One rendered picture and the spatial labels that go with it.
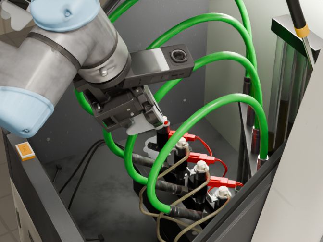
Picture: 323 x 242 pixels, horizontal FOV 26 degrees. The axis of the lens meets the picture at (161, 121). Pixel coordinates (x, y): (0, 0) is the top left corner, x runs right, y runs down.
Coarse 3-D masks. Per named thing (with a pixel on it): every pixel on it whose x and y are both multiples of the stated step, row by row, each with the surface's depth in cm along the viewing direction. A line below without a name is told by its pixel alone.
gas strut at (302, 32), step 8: (288, 0) 96; (296, 0) 96; (288, 8) 98; (296, 8) 97; (296, 16) 98; (304, 16) 99; (296, 24) 99; (304, 24) 100; (296, 32) 101; (304, 32) 100; (304, 40) 102; (312, 56) 105; (312, 64) 106
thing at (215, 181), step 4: (212, 176) 133; (212, 180) 132; (216, 180) 132; (220, 180) 132; (224, 180) 132; (228, 180) 132; (208, 184) 132; (212, 184) 132; (216, 184) 132; (220, 184) 132; (224, 184) 132; (228, 184) 132; (232, 184) 132
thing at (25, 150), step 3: (24, 144) 160; (18, 147) 159; (21, 147) 159; (24, 147) 159; (27, 147) 159; (21, 150) 158; (24, 150) 158; (27, 150) 158; (30, 150) 158; (18, 153) 159; (24, 153) 157; (27, 153) 157; (30, 153) 157; (33, 156) 158; (24, 159) 157; (27, 159) 157
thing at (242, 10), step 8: (128, 0) 123; (136, 0) 123; (240, 0) 134; (120, 8) 123; (128, 8) 124; (240, 8) 135; (112, 16) 123; (248, 24) 138; (248, 32) 139; (248, 80) 146; (80, 96) 129; (80, 104) 130; (88, 104) 131; (88, 112) 132
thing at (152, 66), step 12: (156, 48) 100; (168, 48) 100; (180, 48) 100; (132, 60) 98; (144, 60) 98; (156, 60) 98; (168, 60) 99; (180, 60) 99; (192, 60) 100; (132, 72) 96; (144, 72) 97; (156, 72) 97; (168, 72) 98; (180, 72) 99; (120, 84) 97; (132, 84) 97; (144, 84) 98
